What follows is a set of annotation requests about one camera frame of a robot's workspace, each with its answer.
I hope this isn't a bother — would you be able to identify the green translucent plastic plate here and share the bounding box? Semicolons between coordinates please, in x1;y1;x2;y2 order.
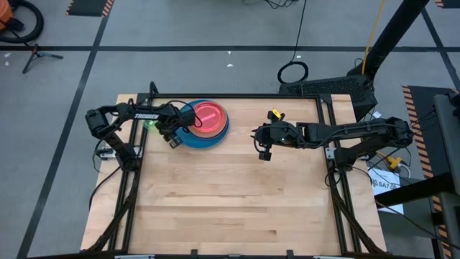
143;117;161;133

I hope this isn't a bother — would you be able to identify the yellow cable plug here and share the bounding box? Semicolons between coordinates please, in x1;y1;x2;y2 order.
381;153;404;171

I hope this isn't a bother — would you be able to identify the coiled black cable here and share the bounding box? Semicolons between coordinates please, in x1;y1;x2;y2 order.
277;0;309;85

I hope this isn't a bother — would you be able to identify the black tripod stand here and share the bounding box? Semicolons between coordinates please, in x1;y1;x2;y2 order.
22;42;65;75

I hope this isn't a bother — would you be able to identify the black hazard-striped floor mat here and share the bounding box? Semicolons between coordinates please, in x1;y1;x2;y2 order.
65;0;115;18
401;85;460;259
433;0;460;9

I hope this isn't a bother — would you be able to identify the black aluminium table frame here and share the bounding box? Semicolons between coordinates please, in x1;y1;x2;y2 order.
86;81;386;257

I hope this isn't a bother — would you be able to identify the white printed paper sheet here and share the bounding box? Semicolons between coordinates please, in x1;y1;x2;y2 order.
367;167;405;215

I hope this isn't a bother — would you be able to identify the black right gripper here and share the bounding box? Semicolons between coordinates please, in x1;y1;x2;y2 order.
250;121;301;149

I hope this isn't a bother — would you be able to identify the black perforated equipment case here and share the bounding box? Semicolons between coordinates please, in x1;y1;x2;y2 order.
278;74;378;122

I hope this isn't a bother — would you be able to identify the black metal beam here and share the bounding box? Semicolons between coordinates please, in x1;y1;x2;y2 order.
373;171;460;209

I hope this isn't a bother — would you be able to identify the large blue plastic plate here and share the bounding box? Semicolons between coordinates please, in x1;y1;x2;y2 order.
175;99;231;150

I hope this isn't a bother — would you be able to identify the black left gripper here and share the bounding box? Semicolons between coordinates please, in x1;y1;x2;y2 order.
157;112;197;140

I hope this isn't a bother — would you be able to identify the yellow hanging cable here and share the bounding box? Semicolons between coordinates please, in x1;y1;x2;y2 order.
361;0;387;76

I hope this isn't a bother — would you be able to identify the black slanted pole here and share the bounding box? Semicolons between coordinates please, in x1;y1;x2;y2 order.
362;0;431;78

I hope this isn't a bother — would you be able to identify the red translucent plastic plate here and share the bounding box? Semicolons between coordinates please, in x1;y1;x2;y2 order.
189;101;229;135

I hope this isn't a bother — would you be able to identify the orange vacuum cleaner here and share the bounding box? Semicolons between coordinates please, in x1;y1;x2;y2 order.
0;0;14;32

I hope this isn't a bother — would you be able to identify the black vacuum hose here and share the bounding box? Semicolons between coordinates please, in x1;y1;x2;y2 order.
0;0;45;45

